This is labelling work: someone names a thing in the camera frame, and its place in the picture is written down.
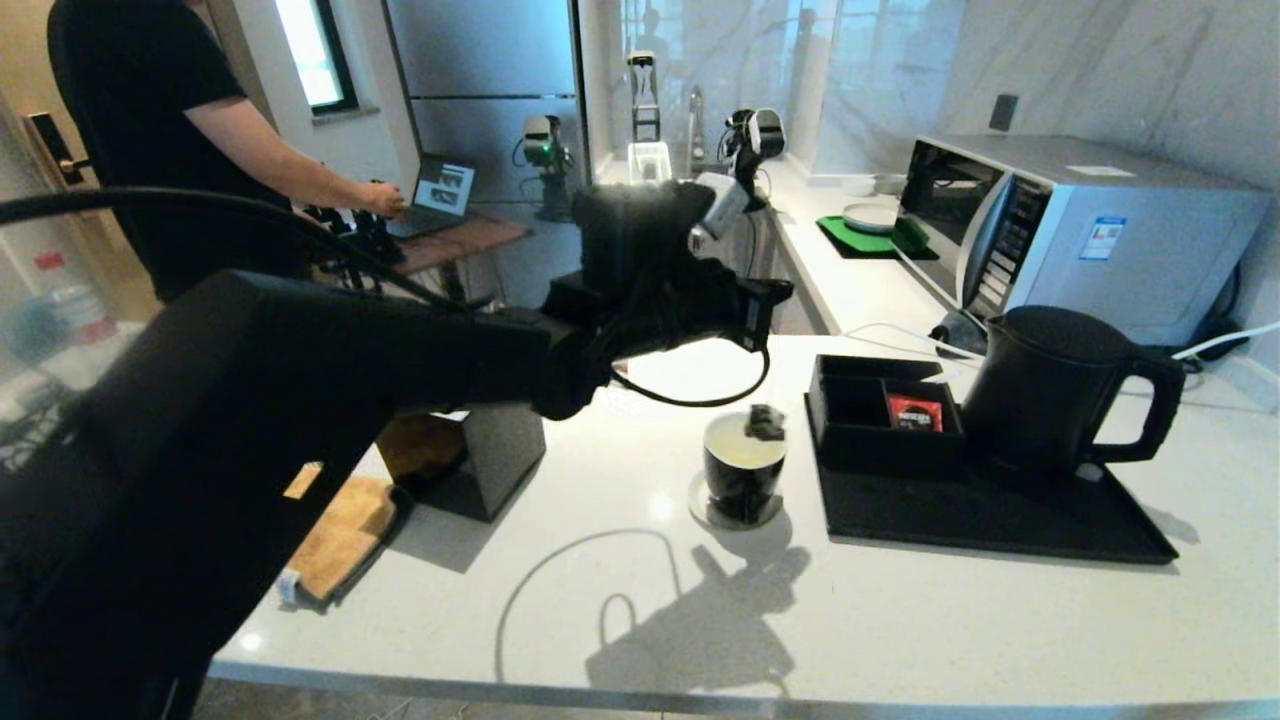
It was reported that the white round saucer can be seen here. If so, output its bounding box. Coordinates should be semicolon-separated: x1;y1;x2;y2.
688;472;785;531

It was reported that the black door lock handle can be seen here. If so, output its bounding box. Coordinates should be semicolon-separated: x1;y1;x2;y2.
25;112;93;188

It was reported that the open laptop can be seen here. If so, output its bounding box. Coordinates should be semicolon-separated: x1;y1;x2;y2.
388;155;478;241

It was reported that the white power cable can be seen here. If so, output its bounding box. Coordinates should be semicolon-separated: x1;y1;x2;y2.
840;320;1280;373

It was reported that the grey refrigerator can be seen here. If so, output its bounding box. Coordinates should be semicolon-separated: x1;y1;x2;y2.
383;0;601;311

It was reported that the black electric kettle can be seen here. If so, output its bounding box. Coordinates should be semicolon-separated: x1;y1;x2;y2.
960;305;1189;491

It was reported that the red coffee sachet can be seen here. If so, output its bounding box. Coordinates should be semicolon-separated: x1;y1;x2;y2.
889;393;947;434

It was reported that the brown wooden desk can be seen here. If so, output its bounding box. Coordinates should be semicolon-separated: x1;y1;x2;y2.
390;215;534;306

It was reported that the black mug white inside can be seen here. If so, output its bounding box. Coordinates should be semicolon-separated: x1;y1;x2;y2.
703;411;789;523

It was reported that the black compartment sachet box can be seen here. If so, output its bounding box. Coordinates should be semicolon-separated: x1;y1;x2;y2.
808;355;969;479

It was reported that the silver microwave oven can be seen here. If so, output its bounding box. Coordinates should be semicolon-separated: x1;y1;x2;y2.
893;135;1273;346

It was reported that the white plate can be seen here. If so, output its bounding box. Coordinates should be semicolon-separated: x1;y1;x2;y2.
842;201;901;235

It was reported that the orange microfibre cloth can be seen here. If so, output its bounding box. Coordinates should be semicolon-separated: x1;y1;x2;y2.
278;462;403;611

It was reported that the dark framed window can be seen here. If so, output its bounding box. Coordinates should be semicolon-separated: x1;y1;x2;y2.
275;0;361;119

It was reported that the person in black shirt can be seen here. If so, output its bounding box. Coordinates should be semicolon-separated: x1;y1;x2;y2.
45;0;409;303

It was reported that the black cube tissue box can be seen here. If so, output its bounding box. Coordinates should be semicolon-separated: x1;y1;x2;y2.
375;403;548;523

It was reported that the green mat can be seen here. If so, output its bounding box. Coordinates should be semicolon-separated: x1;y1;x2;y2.
817;214;938;261

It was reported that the grey kitchen base cabinet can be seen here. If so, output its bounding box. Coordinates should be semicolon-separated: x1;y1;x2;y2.
765;205;839;336

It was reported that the clear bottle red cap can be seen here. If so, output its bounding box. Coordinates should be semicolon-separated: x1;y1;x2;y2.
25;250;113;346

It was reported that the left wrist camera housing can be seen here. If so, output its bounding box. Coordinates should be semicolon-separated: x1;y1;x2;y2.
688;172;753;257

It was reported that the black rectangular serving tray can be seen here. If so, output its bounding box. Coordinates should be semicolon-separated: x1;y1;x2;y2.
806;400;1182;567

